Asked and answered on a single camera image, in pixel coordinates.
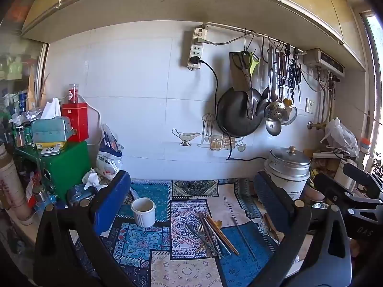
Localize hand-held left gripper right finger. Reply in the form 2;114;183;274
253;170;353;287

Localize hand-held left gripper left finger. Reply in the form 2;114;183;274
32;170;135;287

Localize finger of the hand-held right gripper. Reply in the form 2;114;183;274
314;172;383;209
342;162;383;195

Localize white ceramic cup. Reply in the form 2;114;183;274
130;197;157;228

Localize dark green chopstick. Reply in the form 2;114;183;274
233;218;257;260

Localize reddish brown chopstick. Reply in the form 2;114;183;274
208;215;241;256

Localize dark brown chopstick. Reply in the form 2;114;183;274
204;215;237;257

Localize white jug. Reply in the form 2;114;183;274
333;158;358;191

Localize white crumpled tissue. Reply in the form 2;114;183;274
82;170;104;190

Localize steel lidded pot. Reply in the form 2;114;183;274
264;145;312;201

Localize blue white plastic bag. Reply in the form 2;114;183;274
96;123;124;180

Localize green box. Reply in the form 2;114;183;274
15;140;92;200

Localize bundle of chopsticks and cutlery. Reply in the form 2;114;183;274
199;213;231;258

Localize steel ladle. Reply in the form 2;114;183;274
266;66;282;136

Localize small steel jar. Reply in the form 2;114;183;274
32;185;49;203

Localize silver fork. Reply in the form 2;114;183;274
196;223;223;259

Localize patterned blue table mat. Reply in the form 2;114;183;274
75;179;300;287

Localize yellow flat box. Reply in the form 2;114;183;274
35;141;67;150

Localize steel strainer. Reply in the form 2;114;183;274
281;105;298;126

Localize red tin box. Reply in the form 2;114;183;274
61;102;90;143

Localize window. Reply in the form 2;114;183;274
360;11;383;174

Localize steel slotted spoon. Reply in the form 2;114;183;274
265;46;287;122

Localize black wok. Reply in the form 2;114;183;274
217;87;264;137

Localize teal tissue box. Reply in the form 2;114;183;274
30;98;74;143

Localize paper roll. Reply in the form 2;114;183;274
0;143;33;225

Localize small black scissors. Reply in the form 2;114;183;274
290;60;303;103

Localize white water heater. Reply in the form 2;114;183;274
302;48;345;76

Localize green peeler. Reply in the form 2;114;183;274
250;53;261;77

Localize white power strip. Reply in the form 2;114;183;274
187;27;208;71

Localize yellow upper cabinet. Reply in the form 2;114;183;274
21;0;368;72

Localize black power cable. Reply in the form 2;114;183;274
196;59;270;161

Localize black handled scissors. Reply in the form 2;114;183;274
233;51;257;121

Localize grey power cable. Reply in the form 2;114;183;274
206;33;264;47

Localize metal hanging rail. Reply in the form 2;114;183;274
205;22;306;55

